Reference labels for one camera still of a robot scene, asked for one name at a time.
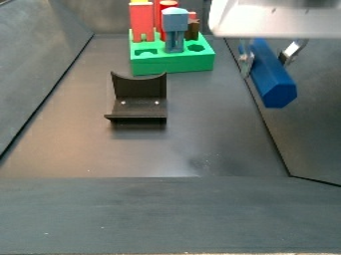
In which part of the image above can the brown star block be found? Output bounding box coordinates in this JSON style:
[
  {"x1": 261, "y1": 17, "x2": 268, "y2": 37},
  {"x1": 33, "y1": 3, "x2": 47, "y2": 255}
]
[{"x1": 185, "y1": 19, "x2": 200, "y2": 41}]

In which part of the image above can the pink cylinder block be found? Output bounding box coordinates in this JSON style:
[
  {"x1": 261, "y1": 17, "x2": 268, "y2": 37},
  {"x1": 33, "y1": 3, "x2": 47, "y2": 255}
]
[{"x1": 189, "y1": 11, "x2": 197, "y2": 19}]

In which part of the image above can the green shape sorter base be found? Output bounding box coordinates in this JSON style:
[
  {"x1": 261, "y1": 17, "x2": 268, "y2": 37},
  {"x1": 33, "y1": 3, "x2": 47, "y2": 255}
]
[{"x1": 129, "y1": 32, "x2": 216, "y2": 76}]

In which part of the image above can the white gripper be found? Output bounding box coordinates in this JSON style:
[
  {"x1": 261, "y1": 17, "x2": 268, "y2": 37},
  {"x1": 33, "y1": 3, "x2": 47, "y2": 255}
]
[{"x1": 208, "y1": 0, "x2": 341, "y2": 79}]

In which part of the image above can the red cylinder block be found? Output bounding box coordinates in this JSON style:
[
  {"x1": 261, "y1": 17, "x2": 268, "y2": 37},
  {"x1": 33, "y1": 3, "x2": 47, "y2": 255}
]
[{"x1": 160, "y1": 0, "x2": 179, "y2": 40}]

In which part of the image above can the light blue pentagon block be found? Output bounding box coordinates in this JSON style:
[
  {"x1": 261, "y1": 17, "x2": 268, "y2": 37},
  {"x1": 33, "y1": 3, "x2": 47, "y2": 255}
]
[{"x1": 162, "y1": 7, "x2": 189, "y2": 53}]

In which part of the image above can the red square block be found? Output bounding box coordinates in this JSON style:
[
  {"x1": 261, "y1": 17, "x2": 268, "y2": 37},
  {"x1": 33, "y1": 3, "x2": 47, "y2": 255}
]
[{"x1": 130, "y1": 1, "x2": 156, "y2": 43}]

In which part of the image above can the dark blue hexagon block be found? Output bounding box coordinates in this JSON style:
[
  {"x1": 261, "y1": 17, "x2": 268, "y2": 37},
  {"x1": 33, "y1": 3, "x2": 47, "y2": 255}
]
[{"x1": 248, "y1": 38, "x2": 298, "y2": 109}]

